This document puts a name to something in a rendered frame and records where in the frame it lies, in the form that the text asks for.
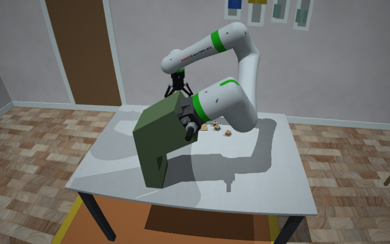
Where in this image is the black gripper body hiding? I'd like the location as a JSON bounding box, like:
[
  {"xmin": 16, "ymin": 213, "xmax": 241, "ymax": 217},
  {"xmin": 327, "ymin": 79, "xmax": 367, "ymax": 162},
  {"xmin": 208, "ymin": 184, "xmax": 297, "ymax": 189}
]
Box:
[{"xmin": 172, "ymin": 79, "xmax": 184, "ymax": 91}]

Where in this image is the tan flat mat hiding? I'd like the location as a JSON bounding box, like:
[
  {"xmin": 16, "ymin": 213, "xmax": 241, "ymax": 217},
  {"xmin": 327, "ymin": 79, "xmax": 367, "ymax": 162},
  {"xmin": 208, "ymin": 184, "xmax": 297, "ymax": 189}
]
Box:
[{"xmin": 199, "ymin": 122, "xmax": 208, "ymax": 131}]

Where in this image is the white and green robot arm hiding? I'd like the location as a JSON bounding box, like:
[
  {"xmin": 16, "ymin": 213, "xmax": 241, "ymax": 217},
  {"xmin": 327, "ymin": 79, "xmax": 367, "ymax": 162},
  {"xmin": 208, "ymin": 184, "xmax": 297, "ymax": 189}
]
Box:
[{"xmin": 161, "ymin": 22, "xmax": 261, "ymax": 141}]

